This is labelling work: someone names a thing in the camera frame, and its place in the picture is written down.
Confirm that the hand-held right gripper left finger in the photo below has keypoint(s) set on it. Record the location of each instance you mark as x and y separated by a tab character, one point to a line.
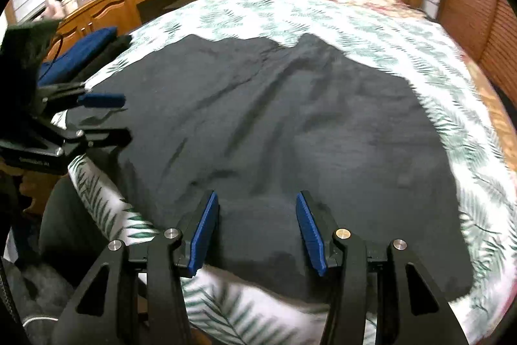
204	232

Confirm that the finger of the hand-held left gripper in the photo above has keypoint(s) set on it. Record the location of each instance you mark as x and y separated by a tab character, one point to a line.
103	101
109	137

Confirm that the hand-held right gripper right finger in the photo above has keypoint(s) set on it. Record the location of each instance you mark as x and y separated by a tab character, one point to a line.
311	232

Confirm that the black jacket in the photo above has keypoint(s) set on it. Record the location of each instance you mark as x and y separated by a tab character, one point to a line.
262	126

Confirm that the person's left forearm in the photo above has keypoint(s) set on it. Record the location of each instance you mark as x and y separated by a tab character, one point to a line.
24	50

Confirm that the navy blue cloth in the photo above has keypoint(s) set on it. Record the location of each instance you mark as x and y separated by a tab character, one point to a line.
76	54

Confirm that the wooden desk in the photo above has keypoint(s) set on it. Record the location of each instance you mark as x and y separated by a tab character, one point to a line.
117	1

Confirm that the person's dark clothing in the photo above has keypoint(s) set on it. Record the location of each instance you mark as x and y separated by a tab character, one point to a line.
60	248

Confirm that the leaf print blanket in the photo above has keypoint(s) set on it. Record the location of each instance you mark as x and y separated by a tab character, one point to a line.
404	46

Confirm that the wooden slatted wardrobe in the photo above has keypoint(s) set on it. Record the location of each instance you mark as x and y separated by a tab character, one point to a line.
476	5

